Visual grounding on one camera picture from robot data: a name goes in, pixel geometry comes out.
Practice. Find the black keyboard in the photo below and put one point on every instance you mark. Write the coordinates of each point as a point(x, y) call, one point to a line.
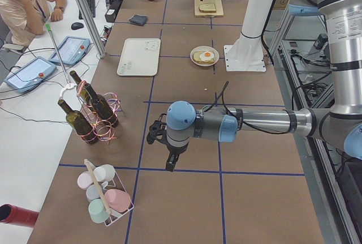
point(92, 6)

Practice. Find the reacher grabber stick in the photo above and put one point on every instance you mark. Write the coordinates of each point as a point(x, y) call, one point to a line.
point(69, 85)

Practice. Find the teach pendant far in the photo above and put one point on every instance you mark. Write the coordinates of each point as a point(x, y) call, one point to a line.
point(72, 49)

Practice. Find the grey folded cloth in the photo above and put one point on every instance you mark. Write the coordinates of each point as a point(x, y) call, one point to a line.
point(139, 20)

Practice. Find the aluminium frame post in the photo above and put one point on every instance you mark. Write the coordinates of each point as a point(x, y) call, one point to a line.
point(91, 26)

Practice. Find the bread slice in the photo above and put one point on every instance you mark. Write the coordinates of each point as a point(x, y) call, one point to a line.
point(208, 8)
point(196, 57)

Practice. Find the light pink cup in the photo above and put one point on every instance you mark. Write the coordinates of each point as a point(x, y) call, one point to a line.
point(84, 180)

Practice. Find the grey cup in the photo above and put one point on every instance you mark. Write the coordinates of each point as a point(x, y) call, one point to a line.
point(92, 193)

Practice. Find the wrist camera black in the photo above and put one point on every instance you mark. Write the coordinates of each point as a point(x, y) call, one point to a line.
point(157, 131)

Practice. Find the wooden cutting board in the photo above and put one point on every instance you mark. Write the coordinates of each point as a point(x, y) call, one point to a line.
point(218, 6)

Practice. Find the fried egg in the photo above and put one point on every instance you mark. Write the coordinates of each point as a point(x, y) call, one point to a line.
point(206, 56)

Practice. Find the cream bear tray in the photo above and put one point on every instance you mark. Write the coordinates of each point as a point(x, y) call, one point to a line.
point(139, 57)

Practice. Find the mint green cup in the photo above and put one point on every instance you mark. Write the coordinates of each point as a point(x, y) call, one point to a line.
point(97, 211)

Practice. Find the copper wire bottle rack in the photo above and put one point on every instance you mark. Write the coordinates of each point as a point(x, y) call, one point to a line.
point(102, 129)

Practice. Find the red cylinder tube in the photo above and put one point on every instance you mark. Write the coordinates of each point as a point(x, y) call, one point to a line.
point(19, 216)

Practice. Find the seated person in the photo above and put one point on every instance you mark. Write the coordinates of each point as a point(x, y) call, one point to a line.
point(26, 18)

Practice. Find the round beige plate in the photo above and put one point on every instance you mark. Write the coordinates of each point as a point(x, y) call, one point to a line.
point(204, 48)

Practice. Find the teach pendant near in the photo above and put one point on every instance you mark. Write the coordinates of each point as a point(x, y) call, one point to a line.
point(31, 75)

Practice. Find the white wire cup rack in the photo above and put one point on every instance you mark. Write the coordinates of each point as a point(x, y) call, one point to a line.
point(102, 187)

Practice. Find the teach pendant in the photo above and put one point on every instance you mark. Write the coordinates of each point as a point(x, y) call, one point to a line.
point(72, 49)
point(31, 75)

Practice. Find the black computer mouse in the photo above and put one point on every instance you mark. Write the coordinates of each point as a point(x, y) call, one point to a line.
point(77, 25)

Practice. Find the dark wine bottle lower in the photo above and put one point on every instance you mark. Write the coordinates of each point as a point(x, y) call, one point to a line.
point(79, 123)

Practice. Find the dark wine bottle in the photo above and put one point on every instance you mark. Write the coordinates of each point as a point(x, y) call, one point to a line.
point(101, 106)
point(81, 91)
point(79, 123)

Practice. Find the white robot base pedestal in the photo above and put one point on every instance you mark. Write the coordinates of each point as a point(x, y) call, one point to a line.
point(246, 54)

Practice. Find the pink cup large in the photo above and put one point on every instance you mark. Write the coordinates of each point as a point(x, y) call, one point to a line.
point(118, 200)

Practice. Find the dark wine bottle upper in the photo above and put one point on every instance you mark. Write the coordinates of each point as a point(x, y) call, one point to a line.
point(101, 106)

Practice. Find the white cup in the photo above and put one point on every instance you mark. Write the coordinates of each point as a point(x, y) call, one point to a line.
point(104, 173)

